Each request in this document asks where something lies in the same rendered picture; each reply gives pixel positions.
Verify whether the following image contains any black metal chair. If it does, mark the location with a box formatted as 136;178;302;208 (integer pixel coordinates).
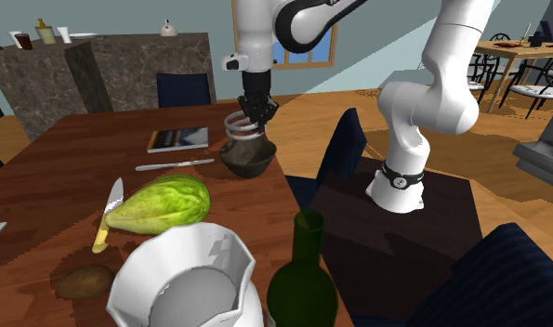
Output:
499;53;553;121
467;32;514;106

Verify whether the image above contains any dark green glass bottle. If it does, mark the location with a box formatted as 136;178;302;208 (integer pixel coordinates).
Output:
266;209;340;327

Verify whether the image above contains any silver table knife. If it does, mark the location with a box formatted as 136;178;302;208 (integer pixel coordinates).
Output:
134;157;216;173

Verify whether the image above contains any dark robot stand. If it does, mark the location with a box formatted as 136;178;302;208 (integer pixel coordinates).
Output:
306;155;484;323

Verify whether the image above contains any white pitcher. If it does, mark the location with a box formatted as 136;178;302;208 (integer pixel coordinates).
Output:
105;221;266;327

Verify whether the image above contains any yellow handled knife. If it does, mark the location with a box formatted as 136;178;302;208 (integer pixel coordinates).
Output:
91;177;125;255

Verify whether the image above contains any grey stepped furniture block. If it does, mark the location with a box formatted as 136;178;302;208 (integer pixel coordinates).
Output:
511;97;553;194

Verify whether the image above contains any brown potato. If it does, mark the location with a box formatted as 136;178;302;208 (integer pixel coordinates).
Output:
57;264;117;301

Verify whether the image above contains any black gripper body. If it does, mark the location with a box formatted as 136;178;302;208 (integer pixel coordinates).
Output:
238;70;278;112

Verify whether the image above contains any wooden framed window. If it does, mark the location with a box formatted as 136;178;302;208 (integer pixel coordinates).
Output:
230;0;339;72

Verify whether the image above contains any brown wooden table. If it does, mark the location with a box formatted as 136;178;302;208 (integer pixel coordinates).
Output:
0;100;355;327

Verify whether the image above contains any dark grey bowl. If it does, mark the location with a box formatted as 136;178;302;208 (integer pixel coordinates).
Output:
218;135;278;179

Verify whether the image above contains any green lettuce head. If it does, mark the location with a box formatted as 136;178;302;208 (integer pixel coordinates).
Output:
104;174;212;236

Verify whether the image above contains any grey marble counter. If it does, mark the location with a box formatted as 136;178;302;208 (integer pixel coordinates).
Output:
0;18;217;142

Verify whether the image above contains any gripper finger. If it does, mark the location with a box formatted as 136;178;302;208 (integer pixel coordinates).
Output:
237;96;259;124
257;100;280;134

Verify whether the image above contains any light wooden dining table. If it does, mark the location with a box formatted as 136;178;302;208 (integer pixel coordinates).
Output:
474;20;553;115

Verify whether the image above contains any silver wire coil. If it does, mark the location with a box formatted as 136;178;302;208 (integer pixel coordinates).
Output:
224;110;264;142

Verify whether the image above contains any dark cover book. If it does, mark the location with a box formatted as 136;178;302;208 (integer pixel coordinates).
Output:
146;125;211;154

